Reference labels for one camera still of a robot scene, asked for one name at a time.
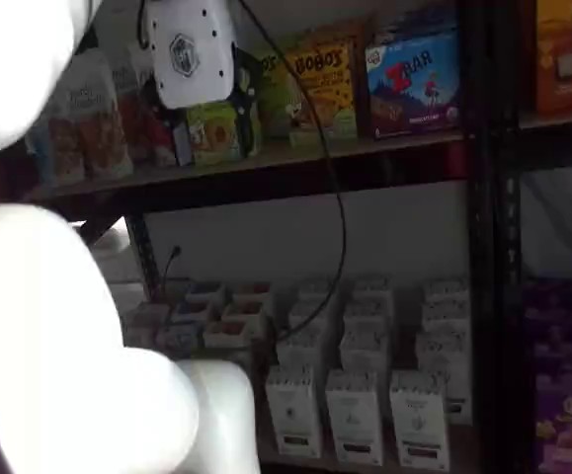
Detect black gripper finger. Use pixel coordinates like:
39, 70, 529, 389
232, 47, 264, 160
154, 80, 194, 168

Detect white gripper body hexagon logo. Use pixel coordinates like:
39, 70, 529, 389
144, 0, 240, 111

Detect white tea box green strip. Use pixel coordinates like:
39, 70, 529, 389
388, 369, 451, 471
415, 329, 472, 427
423, 277, 470, 307
421, 300, 471, 342

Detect green Bobo's apple pie box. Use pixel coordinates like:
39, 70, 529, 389
253, 43, 292, 143
186, 101, 245, 167

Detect yellow Bobo's peanut butter box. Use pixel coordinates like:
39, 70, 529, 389
285, 35, 359, 147
314, 17, 375, 135

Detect blue flax oatmeal box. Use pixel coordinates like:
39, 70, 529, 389
174, 300, 216, 327
185, 279, 227, 306
161, 323, 203, 353

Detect blue Z Bar box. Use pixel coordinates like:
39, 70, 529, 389
364, 30, 462, 142

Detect white tea box yellow strip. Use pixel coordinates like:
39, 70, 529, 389
287, 303, 329, 342
265, 364, 324, 458
276, 335, 324, 376
297, 280, 336, 307

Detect white tea box pink strip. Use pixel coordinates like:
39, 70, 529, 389
324, 367, 384, 468
339, 328, 391, 377
342, 300, 391, 337
352, 276, 393, 305

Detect orange snack box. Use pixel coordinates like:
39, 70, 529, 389
534, 0, 572, 118

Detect purple Annie's snack box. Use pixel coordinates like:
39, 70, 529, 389
531, 340, 572, 397
534, 392, 572, 474
522, 279, 572, 347

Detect granola bag red label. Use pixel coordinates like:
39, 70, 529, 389
136, 58, 178, 168
112, 48, 149, 165

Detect granola bag orange label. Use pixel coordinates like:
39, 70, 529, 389
73, 48, 134, 182

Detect black metal rack wooden shelves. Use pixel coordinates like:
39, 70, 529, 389
18, 0, 495, 474

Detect granola bag blue label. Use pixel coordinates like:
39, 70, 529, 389
26, 88, 89, 188

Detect black metal rack purple boxes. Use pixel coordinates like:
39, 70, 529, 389
493, 0, 572, 474

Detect black power plug cord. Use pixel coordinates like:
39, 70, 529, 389
158, 245, 184, 303

